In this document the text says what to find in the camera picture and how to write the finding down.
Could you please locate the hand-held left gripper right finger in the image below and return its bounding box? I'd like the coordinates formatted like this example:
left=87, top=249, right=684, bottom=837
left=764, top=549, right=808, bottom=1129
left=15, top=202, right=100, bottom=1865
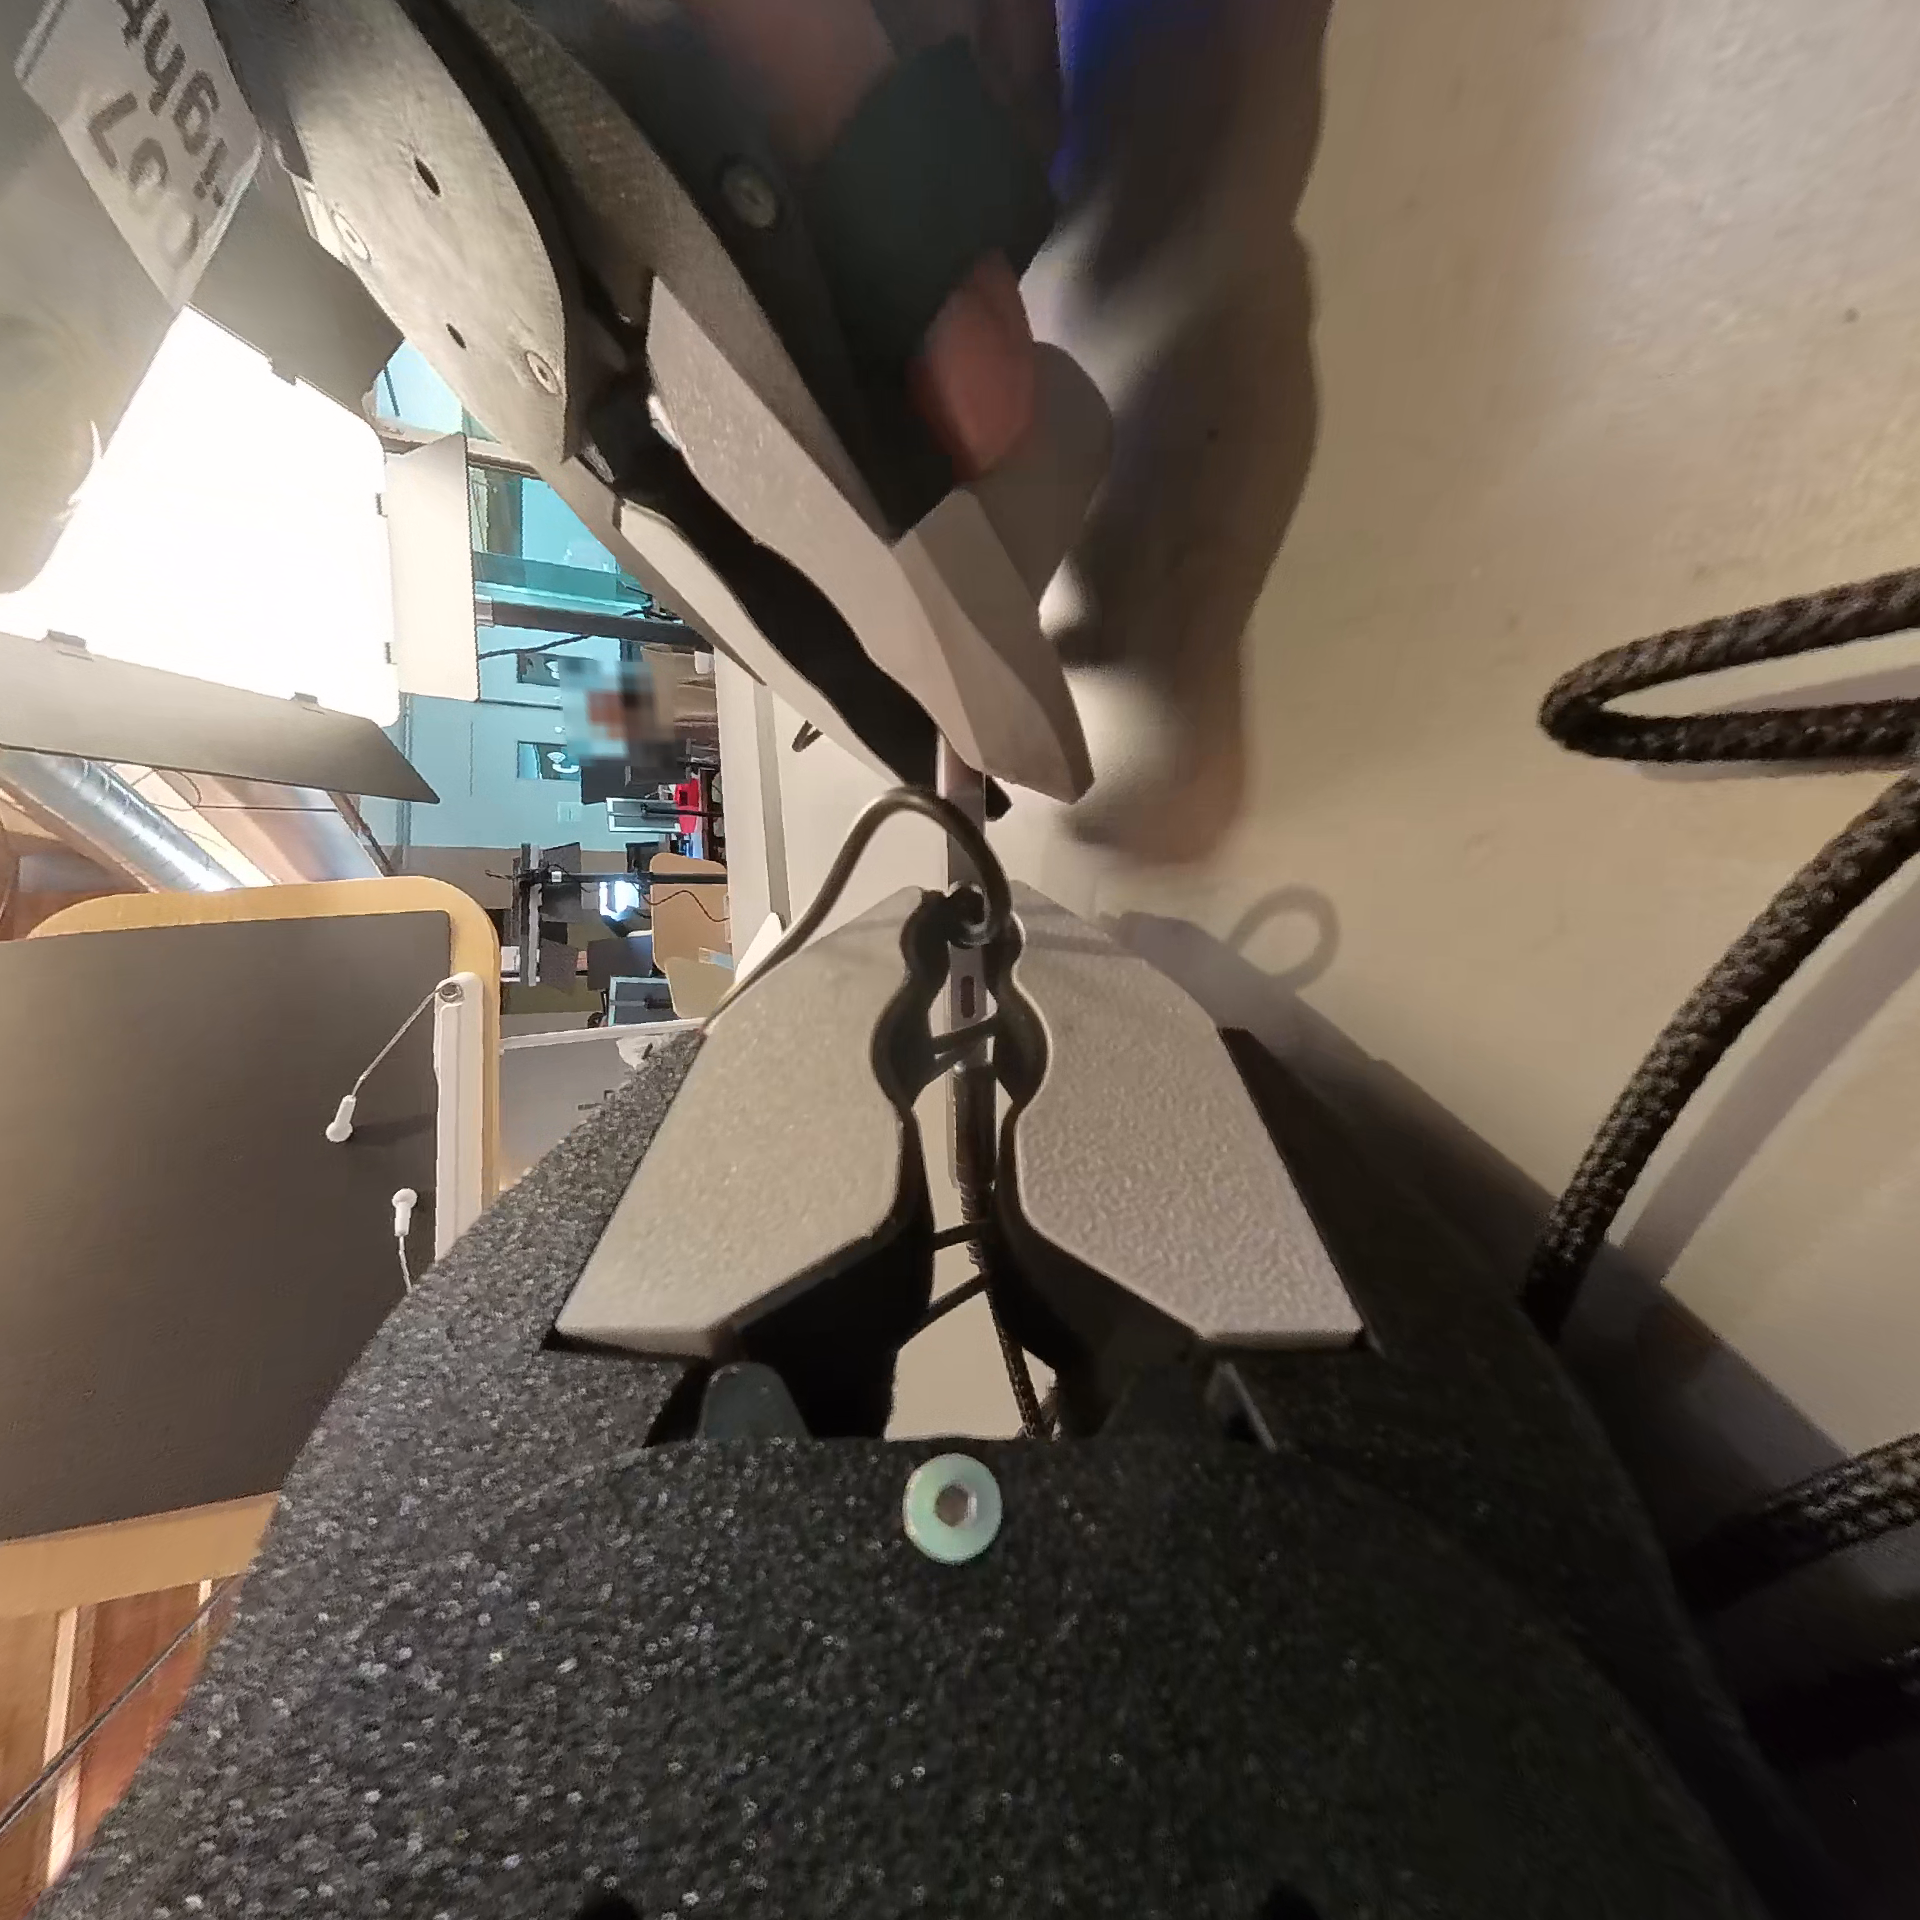
left=988, top=884, right=1365, bottom=1409

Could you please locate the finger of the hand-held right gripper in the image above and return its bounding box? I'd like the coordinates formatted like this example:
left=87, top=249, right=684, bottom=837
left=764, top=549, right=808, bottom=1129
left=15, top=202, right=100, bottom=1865
left=645, top=284, right=1097, bottom=807
left=615, top=499, right=944, bottom=771

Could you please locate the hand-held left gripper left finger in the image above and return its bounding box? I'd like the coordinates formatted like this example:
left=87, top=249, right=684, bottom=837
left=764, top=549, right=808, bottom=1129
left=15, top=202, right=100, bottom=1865
left=554, top=887, right=937, bottom=1414

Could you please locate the thin black cable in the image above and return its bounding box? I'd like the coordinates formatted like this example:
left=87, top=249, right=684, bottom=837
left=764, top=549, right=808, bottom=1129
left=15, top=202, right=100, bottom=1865
left=705, top=787, right=1011, bottom=1329

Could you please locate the black braided usb-c cable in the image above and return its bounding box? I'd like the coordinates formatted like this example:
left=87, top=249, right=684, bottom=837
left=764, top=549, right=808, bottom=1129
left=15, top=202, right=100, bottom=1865
left=951, top=568, right=1920, bottom=1601

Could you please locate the person's right hand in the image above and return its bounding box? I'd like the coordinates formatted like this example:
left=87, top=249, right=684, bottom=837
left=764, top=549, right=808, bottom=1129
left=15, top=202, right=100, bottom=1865
left=917, top=252, right=1040, bottom=485

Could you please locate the studio light panel with flaps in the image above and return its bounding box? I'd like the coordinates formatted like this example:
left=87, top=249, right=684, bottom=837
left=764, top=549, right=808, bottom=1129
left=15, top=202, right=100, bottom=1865
left=0, top=299, right=483, bottom=804

